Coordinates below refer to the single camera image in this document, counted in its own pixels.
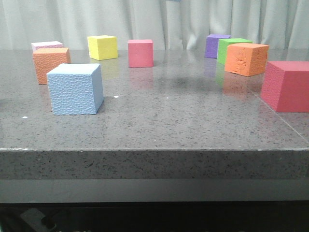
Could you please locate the textured light blue foam cube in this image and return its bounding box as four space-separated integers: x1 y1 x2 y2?
47 63 104 115

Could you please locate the small red foam cube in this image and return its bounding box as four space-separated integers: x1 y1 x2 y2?
127 39 154 68

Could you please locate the yellow foam cube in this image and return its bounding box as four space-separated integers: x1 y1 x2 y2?
87 35 118 60

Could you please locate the purple foam cube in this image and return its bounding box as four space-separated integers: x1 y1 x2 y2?
204 34 231 58

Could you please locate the grey pleated curtain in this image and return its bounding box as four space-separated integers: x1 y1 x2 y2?
0 0 309 50

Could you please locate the green foam cube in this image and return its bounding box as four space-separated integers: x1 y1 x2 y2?
217 38 253 64

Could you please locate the orange cube right side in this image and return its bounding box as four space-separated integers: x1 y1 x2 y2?
225 43 269 76

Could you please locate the orange textured cube left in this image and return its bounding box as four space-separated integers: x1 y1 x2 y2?
32 47 70 85

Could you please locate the large red foam cube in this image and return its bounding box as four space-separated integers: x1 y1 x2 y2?
260 61 309 113

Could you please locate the pale pink foam cube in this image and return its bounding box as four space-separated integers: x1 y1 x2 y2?
31 41 64 52

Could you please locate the grey bracket under table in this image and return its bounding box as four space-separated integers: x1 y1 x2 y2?
20 208 56 232

